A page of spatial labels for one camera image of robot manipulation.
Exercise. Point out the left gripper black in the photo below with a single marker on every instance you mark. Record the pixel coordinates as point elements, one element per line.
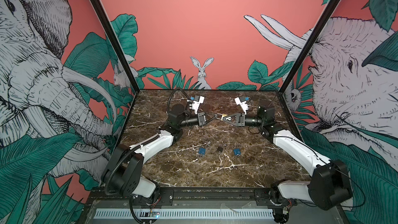
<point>202,120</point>

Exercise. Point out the black frame post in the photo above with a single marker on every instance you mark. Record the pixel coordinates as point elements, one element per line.
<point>110,33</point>
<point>325,16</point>

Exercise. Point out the white slotted cable duct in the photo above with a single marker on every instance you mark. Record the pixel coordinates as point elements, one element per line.
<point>184,213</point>

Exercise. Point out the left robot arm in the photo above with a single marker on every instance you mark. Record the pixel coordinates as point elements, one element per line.
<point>123,173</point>

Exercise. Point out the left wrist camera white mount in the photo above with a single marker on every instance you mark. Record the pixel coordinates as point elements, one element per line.
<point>195,103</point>

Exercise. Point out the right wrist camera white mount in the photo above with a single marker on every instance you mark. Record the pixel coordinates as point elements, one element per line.
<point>243,103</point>

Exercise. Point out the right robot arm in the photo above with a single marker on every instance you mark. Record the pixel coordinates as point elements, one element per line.
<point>330,183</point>

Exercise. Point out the brass padlock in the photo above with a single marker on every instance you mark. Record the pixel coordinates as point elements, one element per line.
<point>221,116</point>

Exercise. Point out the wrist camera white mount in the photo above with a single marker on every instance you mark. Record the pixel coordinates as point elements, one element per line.
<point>195,103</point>
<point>243,103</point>

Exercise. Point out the right black frame post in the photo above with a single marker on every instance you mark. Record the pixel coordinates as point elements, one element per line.
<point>325,16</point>

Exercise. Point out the black mounting rail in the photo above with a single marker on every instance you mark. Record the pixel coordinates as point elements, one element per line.
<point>170,195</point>

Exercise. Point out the blue padlock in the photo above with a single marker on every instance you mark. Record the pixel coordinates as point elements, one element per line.
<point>237,152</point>
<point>201,151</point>

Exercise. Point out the left black frame post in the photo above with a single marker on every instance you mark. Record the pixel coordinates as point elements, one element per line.
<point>110,33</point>

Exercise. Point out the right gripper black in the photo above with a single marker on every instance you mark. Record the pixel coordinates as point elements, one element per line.
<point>241,120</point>

